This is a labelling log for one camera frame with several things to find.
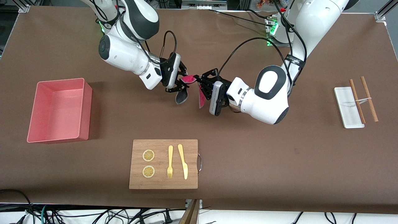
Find yellow plastic fork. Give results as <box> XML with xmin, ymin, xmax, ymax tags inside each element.
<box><xmin>167</xmin><ymin>145</ymin><xmax>174</xmax><ymax>179</ymax></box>

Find black cable across table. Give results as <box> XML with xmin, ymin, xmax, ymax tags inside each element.
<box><xmin>207</xmin><ymin>9</ymin><xmax>270</xmax><ymax>26</ymax></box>

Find wooden cutting board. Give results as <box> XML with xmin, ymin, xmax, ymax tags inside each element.
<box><xmin>129</xmin><ymin>139</ymin><xmax>203</xmax><ymax>190</ymax></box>

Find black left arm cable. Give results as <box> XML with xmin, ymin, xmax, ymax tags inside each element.
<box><xmin>217</xmin><ymin>37</ymin><xmax>295</xmax><ymax>89</ymax></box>

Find grey power strip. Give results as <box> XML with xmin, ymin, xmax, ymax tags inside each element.
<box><xmin>182</xmin><ymin>0</ymin><xmax>228</xmax><ymax>10</ymax></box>

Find pink cloth with grey back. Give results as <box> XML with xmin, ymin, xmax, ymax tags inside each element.
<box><xmin>175</xmin><ymin>75</ymin><xmax>206</xmax><ymax>109</ymax></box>

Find wooden rod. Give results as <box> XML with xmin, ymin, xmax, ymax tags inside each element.
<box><xmin>349</xmin><ymin>79</ymin><xmax>367</xmax><ymax>124</ymax></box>
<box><xmin>360</xmin><ymin>76</ymin><xmax>379</xmax><ymax>123</ymax></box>

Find pink plastic bin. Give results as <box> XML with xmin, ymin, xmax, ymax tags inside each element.
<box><xmin>27</xmin><ymin>78</ymin><xmax>93</xmax><ymax>144</ymax></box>

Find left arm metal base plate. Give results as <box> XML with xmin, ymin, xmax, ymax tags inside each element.
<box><xmin>264</xmin><ymin>15</ymin><xmax>283</xmax><ymax>47</ymax></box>

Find wooden plank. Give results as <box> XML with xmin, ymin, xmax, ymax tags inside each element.
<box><xmin>178</xmin><ymin>199</ymin><xmax>200</xmax><ymax>224</ymax></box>

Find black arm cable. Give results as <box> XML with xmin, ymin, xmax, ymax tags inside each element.
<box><xmin>217</xmin><ymin>37</ymin><xmax>295</xmax><ymax>89</ymax></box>
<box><xmin>159</xmin><ymin>30</ymin><xmax>178</xmax><ymax>64</ymax></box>

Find yellow plastic knife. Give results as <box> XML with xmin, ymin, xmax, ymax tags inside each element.
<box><xmin>178</xmin><ymin>144</ymin><xmax>188</xmax><ymax>180</ymax></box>

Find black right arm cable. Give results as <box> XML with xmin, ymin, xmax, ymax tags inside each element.
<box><xmin>159</xmin><ymin>30</ymin><xmax>178</xmax><ymax>64</ymax></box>

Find white rectangular tray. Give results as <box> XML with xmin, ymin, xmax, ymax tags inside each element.
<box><xmin>334</xmin><ymin>87</ymin><xmax>365</xmax><ymax>129</ymax></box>

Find black floor cable loop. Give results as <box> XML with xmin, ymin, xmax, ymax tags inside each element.
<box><xmin>0</xmin><ymin>189</ymin><xmax>35</xmax><ymax>224</ymax></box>

